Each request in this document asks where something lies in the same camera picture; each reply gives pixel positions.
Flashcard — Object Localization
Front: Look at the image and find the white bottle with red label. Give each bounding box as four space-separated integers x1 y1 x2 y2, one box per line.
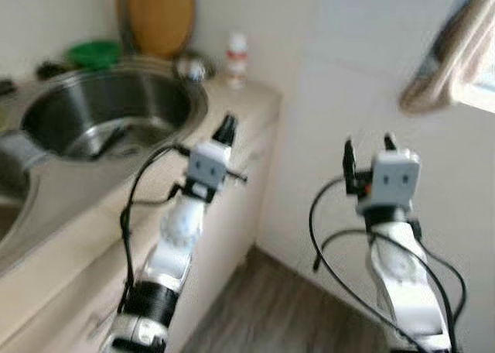
226 32 250 91

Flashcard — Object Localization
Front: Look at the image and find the shiny steel bowl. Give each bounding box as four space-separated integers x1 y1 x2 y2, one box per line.
174 51 213 83

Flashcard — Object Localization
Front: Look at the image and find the cream cabinet door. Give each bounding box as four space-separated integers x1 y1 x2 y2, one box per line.
182 125 278 346

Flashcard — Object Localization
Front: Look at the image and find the beige hanging towel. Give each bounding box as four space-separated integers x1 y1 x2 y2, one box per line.
398 0 495 115

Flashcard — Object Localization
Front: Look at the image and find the stainless steel double sink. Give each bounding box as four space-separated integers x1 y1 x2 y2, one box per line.
0 63 211 249

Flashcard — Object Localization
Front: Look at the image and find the brown wooden cutting board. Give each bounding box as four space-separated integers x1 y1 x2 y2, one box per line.
120 0 196 60

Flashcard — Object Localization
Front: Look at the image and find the green plastic bowl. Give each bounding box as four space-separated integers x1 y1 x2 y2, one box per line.
67 41 122 70

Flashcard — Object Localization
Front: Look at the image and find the small black scouring pad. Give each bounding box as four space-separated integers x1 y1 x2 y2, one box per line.
35 61 69 81

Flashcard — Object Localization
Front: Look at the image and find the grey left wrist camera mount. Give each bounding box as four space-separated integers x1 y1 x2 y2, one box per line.
188 141 232 188

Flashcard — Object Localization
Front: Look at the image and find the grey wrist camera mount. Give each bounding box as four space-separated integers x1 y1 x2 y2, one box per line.
370 149 422 211
188 141 232 188

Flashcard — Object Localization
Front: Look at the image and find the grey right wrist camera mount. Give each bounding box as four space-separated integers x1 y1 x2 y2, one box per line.
370 149 422 211

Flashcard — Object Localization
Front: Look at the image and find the loose-ended black right arm cable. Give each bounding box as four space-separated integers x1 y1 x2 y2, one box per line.
313 228 461 353

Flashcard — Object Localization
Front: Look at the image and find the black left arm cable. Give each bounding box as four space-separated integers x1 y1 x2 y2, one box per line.
120 144 190 300

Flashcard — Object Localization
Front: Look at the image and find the short black right wrist cable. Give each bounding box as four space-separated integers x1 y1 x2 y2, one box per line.
414 241 469 327

